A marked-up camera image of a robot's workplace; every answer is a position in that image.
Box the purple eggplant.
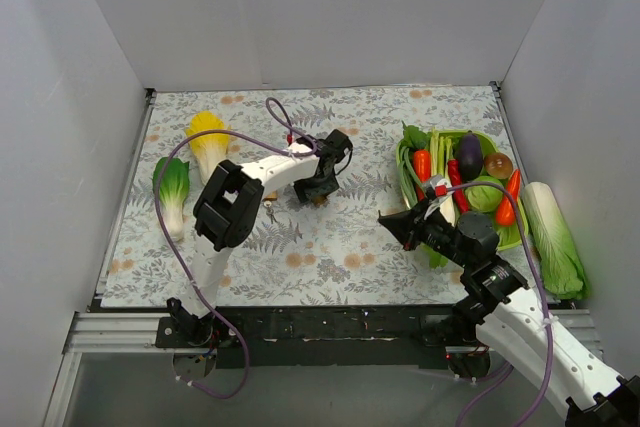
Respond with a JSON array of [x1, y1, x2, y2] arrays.
[[455, 131, 484, 181]]

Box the large green napa cabbage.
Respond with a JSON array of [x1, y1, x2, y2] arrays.
[[521, 182, 590, 300]]

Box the green spinach leaves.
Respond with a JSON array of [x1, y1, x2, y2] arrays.
[[396, 123, 431, 159]]

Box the white green scallions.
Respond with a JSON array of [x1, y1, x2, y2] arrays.
[[430, 128, 456, 226]]

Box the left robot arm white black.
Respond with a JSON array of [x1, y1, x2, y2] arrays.
[[167, 130, 353, 347]]

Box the red chili pepper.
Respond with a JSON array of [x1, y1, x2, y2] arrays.
[[446, 158, 472, 215]]

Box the floral table cloth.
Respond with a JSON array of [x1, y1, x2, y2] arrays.
[[101, 85, 511, 309]]

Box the green long beans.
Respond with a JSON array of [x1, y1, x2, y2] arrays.
[[396, 143, 421, 208]]

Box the brown mushroom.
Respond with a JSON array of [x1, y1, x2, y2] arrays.
[[484, 152, 514, 180]]

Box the round green cabbage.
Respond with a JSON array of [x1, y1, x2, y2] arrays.
[[465, 185, 503, 213]]

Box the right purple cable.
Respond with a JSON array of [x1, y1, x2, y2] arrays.
[[439, 181, 555, 427]]

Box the green plastic basket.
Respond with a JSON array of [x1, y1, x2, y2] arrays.
[[395, 129, 530, 254]]

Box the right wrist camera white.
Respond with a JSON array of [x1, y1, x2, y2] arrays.
[[422, 174, 451, 218]]

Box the orange carrot pepper right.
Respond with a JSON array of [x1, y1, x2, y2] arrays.
[[495, 169, 521, 227]]

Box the orange red pepper left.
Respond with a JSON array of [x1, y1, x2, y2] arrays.
[[412, 149, 431, 201]]

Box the yellow napa cabbage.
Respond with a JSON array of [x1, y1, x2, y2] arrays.
[[185, 111, 230, 185]]

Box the large brass long-shackle padlock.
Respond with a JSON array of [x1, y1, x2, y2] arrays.
[[263, 191, 278, 201]]

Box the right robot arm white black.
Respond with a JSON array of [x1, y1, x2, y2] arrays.
[[378, 199, 639, 426]]

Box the green bok choy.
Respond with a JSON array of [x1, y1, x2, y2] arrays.
[[152, 157, 190, 241]]

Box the small brass padlock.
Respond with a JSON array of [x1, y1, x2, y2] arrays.
[[311, 195, 328, 207]]

